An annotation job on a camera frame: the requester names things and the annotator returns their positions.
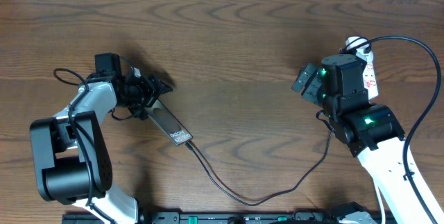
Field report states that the black charger cable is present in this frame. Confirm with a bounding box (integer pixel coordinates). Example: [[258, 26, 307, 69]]
[[184, 37, 373, 207]]

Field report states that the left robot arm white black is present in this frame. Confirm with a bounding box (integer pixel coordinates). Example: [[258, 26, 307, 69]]
[[30, 53, 172, 223]]

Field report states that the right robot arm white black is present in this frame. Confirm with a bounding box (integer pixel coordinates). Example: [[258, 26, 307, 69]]
[[292, 53, 443, 223]]

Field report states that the white power strip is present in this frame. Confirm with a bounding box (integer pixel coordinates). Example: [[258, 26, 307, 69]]
[[345, 36, 379, 100]]

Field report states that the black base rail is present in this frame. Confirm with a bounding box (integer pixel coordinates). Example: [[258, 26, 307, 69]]
[[61, 211, 396, 224]]

